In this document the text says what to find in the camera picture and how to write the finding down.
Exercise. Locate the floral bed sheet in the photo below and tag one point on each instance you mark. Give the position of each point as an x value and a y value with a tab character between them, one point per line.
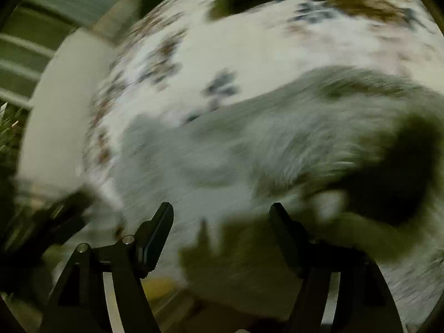
249	41

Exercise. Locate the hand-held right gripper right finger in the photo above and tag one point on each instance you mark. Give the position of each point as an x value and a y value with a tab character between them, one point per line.
281	236

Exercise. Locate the white pillow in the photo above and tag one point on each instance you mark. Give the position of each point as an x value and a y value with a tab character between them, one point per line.
59	111

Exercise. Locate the grey pants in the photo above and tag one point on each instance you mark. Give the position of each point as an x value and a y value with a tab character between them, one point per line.
277	138

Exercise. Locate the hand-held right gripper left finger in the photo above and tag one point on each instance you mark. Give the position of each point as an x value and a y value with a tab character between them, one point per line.
156	241

